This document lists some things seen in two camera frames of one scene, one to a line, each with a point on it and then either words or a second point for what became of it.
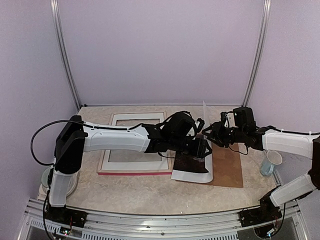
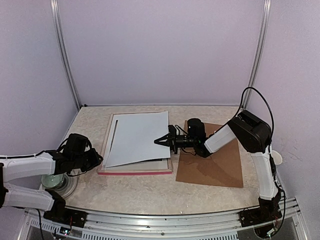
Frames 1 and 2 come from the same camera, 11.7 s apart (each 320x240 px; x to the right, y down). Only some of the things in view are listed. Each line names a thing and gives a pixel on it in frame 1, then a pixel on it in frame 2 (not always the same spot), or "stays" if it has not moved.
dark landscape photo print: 193,168 -> 160,163
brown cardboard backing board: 226,166 stays
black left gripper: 199,151 -> 95,160
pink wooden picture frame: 158,171 stays
